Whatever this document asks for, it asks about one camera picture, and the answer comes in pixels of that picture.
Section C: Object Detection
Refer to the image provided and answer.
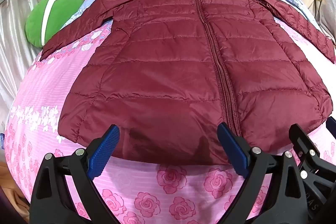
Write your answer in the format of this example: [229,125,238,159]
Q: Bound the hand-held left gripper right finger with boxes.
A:
[217,122,306,224]

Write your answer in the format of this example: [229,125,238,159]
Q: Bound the green plush pillow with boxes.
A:
[25,0,86,48]

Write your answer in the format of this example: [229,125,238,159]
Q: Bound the maroon puffer jacket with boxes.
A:
[41,0,336,165]

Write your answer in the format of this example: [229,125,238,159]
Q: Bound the cream floral cloth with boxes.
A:
[314,0,336,43]

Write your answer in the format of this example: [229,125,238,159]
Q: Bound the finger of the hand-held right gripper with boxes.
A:
[325,116,336,135]
[288,123,336,188]

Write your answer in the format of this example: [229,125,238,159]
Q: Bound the pink floral bedsheet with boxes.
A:
[0,0,336,224]

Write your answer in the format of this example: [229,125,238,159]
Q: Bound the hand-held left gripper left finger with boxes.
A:
[29,124,121,224]

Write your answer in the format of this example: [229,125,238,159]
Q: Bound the silver satin curtain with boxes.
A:
[0,0,42,77]

